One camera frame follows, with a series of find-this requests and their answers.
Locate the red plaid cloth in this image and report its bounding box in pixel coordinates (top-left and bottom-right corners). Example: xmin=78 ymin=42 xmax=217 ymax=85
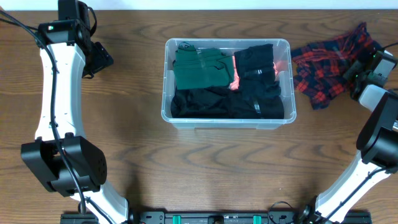
xmin=291 ymin=22 xmax=381 ymax=110

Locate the green banded cloth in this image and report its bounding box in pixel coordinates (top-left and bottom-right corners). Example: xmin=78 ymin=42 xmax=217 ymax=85
xmin=173 ymin=42 xmax=234 ymax=90

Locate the small black cloth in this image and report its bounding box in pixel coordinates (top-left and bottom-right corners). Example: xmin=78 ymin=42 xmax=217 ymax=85
xmin=234 ymin=44 xmax=281 ymax=100

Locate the black banded cloth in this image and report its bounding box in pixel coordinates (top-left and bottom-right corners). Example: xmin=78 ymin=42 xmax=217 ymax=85
xmin=229 ymin=92 xmax=285 ymax=119

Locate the large black garment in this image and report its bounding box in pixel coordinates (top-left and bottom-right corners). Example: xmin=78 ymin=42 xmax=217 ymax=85
xmin=170 ymin=87 xmax=258 ymax=119

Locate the salmon pink garment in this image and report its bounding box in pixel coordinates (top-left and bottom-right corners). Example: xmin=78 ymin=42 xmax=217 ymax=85
xmin=229 ymin=56 xmax=279 ymax=91

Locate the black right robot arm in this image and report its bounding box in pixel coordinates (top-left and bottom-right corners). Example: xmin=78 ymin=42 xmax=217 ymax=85
xmin=295 ymin=59 xmax=397 ymax=223

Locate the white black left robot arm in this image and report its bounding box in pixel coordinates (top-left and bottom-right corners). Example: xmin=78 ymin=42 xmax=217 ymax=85
xmin=21 ymin=19 xmax=129 ymax=223

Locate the clear plastic storage bin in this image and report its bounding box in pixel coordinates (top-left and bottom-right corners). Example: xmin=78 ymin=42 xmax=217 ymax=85
xmin=161 ymin=38 xmax=297 ymax=129

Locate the black mounting rail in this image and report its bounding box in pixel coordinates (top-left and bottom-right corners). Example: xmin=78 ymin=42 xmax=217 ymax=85
xmin=60 ymin=211 xmax=373 ymax=224

